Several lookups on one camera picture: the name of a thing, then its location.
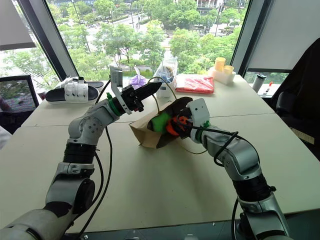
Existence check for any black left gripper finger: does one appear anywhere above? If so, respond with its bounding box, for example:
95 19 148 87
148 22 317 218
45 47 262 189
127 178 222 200
134 81 163 95
137 87 161 101

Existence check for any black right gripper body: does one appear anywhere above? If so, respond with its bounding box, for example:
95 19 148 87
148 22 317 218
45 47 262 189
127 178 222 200
178 113 195 140

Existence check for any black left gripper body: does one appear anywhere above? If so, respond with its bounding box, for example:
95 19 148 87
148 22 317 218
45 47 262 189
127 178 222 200
121 84 145 113

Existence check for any orange plush toy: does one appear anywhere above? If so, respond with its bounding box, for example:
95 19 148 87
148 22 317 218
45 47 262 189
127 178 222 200
165 115 192 137

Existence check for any brown paper bag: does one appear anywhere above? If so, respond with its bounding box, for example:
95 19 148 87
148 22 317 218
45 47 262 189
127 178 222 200
129 76 209 155

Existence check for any purple crumpled plastic bag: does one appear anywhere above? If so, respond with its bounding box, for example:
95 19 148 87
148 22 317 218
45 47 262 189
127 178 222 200
128 74 148 90

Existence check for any green plush toy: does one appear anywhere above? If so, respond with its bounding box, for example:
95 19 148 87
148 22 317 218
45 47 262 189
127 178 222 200
150 112 174 134

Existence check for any clear plastic bag with items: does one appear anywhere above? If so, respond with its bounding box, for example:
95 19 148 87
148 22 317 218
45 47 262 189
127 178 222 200
152 57 179 85

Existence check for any green zip tie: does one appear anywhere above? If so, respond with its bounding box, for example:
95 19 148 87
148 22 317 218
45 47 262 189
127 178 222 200
195 120 211 141
106 92 121 117

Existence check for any white plastic container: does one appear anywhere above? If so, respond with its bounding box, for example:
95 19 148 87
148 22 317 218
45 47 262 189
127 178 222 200
156 83 176 99

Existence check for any tall yellow cup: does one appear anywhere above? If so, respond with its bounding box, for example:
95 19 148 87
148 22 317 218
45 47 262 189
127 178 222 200
214 57 227 74

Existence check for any white thermos bottle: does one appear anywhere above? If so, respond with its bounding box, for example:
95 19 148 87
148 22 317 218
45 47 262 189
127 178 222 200
251 73 267 94

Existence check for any marker pen with red cap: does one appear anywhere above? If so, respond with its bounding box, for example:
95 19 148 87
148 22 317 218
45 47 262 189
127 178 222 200
264 81 274 97

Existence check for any black mesh chair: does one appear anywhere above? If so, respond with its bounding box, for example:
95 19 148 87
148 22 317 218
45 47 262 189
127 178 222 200
0 74 40 135

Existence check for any black office chair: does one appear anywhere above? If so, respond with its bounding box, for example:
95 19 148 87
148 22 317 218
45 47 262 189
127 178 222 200
270 37 320 162

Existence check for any grey roller blind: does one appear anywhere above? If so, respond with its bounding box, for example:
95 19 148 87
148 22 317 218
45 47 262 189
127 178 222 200
0 0 37 52
246 0 320 74

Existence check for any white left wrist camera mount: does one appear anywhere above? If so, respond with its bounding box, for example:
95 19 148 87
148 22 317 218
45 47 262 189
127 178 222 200
109 66 133 116

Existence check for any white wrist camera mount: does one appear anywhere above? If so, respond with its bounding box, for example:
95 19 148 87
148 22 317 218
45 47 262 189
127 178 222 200
186 97 211 129
109 66 133 116

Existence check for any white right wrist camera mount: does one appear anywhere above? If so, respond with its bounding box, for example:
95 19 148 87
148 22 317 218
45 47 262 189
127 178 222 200
186 97 211 129

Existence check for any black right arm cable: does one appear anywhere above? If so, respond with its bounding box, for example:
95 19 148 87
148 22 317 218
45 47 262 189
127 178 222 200
188 124 247 240

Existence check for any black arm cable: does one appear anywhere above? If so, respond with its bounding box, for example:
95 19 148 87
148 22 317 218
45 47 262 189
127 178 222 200
76 79 113 240
188 124 247 240

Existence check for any black slipper with white strap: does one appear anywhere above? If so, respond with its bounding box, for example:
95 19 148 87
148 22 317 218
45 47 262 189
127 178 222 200
45 83 100 104
59 76 105 91

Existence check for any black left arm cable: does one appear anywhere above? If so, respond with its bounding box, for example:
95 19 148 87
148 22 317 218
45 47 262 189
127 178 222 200
76 79 113 240

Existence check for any dark window frame post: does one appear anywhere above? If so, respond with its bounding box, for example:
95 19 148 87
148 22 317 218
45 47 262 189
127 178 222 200
229 0 266 74
16 0 80 81

